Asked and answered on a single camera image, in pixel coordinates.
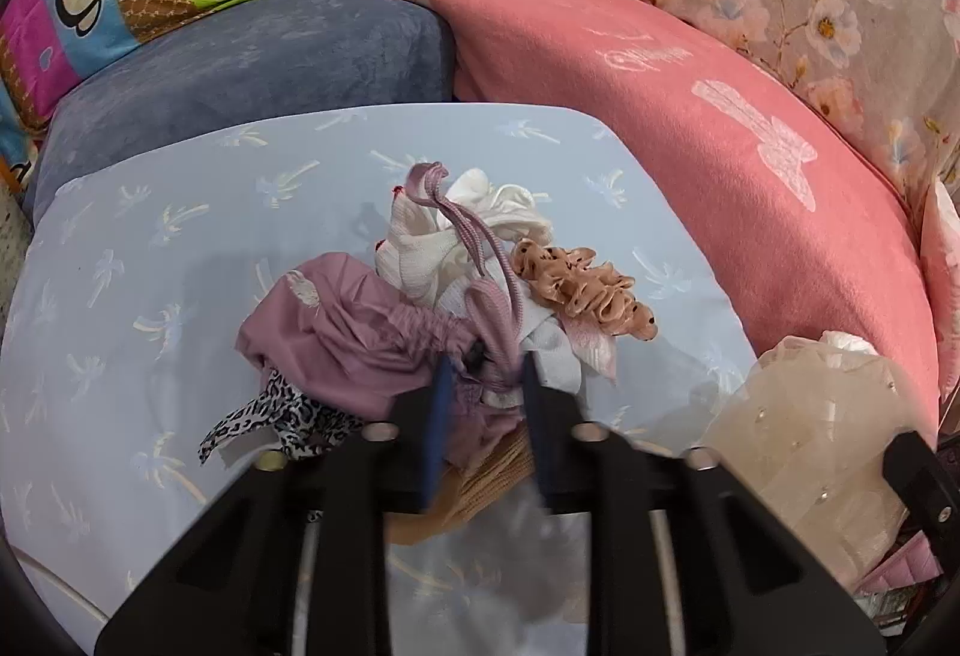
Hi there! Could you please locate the grey white sock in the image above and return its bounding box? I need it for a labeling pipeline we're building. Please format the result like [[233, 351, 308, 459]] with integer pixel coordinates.
[[475, 298, 583, 411]]

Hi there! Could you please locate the leopard print fabric strip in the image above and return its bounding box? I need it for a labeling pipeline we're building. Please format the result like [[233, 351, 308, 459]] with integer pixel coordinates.
[[197, 369, 364, 464]]

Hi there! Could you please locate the beige tulle fabric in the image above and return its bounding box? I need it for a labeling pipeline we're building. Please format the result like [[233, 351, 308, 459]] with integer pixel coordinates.
[[701, 331, 937, 591]]

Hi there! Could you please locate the small pink cartoon pillow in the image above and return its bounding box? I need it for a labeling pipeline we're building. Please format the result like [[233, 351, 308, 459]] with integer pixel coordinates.
[[919, 179, 960, 401]]

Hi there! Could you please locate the mauve drawstring bag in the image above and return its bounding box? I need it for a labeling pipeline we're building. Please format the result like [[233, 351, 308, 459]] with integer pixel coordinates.
[[234, 160, 527, 469]]

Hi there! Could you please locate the dark blue plush pillow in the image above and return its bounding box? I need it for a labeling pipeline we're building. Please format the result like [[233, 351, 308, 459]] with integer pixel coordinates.
[[23, 0, 455, 222]]

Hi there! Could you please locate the tan ribbed knit sock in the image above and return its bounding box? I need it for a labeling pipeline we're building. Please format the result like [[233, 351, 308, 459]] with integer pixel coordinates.
[[386, 425, 534, 546]]

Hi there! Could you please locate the pink and white sock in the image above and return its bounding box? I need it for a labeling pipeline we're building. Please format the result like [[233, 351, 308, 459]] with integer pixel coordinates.
[[560, 316, 617, 383]]

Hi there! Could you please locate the spotted tan scrunchie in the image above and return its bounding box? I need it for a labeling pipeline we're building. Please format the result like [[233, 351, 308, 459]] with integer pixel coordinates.
[[509, 238, 659, 341]]

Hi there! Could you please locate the pink fleece blanket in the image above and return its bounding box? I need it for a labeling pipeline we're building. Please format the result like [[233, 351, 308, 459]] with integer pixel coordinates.
[[407, 0, 940, 415]]

